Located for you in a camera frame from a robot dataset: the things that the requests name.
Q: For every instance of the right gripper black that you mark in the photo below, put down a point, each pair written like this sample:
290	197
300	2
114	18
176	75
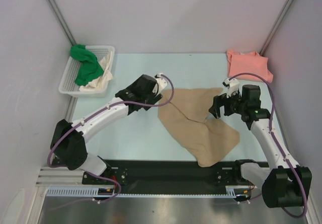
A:
224	103

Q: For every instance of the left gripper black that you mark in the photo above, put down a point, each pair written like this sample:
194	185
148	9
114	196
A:
154	97

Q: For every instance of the tan t shirt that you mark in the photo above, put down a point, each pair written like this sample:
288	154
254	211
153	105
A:
185	113

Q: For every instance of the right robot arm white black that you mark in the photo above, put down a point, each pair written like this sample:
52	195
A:
286	183

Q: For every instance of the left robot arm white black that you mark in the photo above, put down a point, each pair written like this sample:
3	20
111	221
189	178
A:
70	138

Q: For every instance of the pink folded t shirt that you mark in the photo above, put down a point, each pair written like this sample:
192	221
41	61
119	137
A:
250	62

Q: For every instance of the cream t shirt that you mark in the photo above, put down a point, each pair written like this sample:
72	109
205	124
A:
99	83

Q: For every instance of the green t shirt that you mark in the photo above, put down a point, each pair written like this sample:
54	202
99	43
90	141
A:
89	69

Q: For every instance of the white plastic basket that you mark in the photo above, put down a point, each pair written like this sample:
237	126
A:
67	84

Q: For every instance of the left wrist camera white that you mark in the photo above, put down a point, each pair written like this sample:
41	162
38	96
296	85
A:
161	84

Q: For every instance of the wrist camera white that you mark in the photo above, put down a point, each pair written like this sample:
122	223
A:
161	84
232	86

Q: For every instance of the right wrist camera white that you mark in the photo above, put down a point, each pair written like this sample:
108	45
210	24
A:
232	86

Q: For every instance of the white slotted cable duct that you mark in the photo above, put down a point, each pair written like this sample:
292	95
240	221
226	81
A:
104	192

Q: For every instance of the right corner aluminium post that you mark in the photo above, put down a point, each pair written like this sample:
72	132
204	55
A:
278	22

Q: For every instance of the corner aluminium post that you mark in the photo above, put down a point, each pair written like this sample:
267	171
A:
61	21
278	22

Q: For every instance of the aluminium frame rail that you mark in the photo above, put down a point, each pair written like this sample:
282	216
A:
155	209

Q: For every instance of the left corner aluminium post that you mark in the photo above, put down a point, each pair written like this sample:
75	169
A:
61	21

